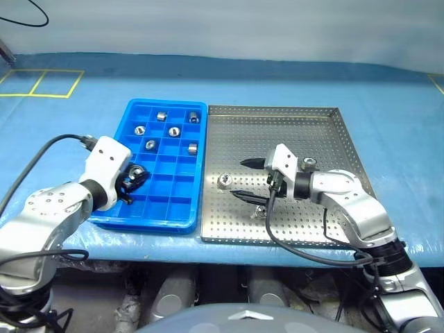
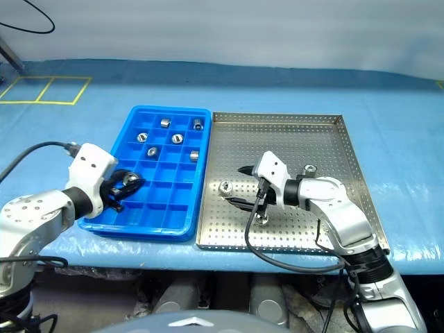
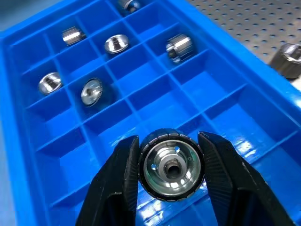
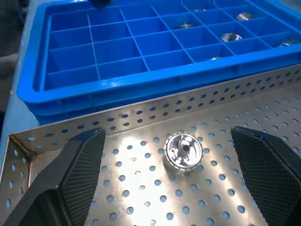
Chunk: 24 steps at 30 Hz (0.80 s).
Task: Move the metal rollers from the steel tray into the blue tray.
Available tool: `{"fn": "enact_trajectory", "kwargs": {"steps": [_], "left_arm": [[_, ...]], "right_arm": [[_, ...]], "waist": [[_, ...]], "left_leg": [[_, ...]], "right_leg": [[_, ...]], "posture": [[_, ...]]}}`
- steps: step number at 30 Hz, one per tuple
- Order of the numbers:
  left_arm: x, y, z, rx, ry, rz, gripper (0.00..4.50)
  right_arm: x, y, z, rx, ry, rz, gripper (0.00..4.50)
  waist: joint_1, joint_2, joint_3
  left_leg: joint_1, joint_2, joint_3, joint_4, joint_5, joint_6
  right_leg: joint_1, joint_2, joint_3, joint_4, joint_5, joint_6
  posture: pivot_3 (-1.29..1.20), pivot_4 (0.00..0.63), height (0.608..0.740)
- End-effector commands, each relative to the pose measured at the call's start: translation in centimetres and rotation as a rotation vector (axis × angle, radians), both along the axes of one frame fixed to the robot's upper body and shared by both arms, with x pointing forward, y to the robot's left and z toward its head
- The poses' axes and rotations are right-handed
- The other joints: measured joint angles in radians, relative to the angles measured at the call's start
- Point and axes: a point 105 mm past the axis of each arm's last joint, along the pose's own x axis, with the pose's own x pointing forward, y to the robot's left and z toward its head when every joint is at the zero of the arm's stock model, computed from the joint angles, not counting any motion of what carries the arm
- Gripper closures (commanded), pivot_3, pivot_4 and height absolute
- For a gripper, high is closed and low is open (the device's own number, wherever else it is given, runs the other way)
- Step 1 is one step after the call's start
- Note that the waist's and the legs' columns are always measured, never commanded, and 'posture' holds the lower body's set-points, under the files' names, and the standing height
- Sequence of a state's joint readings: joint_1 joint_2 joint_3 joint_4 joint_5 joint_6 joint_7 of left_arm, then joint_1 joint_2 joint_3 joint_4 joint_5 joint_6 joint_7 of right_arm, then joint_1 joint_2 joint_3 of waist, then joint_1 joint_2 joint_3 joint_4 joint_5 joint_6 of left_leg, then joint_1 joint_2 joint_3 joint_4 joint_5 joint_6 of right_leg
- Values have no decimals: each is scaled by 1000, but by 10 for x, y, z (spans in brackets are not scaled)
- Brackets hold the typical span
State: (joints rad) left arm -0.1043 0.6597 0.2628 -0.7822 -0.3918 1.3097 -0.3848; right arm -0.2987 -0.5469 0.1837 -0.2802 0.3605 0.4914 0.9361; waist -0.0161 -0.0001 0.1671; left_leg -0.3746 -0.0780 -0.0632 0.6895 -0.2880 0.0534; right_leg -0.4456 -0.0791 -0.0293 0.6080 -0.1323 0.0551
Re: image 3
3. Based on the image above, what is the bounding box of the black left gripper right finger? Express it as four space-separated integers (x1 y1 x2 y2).
198 131 297 226

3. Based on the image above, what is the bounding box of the blue plastic compartment tray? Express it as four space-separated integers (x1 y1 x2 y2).
0 0 301 226

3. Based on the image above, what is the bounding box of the metal roller with ribbed rim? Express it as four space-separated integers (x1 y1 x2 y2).
80 78 103 106
165 34 196 64
138 128 206 203
268 42 301 80
38 72 63 96
117 0 142 14
61 26 86 46
104 34 130 55

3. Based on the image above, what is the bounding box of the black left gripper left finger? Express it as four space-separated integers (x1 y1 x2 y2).
75 135 140 226

